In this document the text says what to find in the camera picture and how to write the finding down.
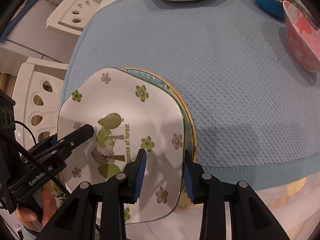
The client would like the white square floral plate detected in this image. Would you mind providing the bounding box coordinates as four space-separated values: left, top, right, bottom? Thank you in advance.
57 68 186 224

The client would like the pink floral bowl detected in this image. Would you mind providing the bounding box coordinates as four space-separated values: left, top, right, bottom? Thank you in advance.
283 1 320 73

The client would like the person's left hand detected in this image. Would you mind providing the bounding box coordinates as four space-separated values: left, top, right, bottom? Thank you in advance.
15 183 57 232

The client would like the gold rimmed round plate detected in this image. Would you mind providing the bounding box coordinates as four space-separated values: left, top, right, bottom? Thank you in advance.
121 67 197 161

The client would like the white chair near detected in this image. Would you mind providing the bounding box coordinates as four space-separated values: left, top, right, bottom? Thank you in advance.
12 57 68 149

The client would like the white chair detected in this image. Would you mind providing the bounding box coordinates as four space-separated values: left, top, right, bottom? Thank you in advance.
12 57 68 149
46 0 102 36

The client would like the light blue textured mat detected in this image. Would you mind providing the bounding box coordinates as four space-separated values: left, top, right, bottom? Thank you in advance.
61 0 319 190

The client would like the white chair far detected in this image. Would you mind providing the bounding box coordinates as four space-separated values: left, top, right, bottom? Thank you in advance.
46 0 102 36

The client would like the black cable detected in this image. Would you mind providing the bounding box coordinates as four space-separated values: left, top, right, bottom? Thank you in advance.
14 120 38 148

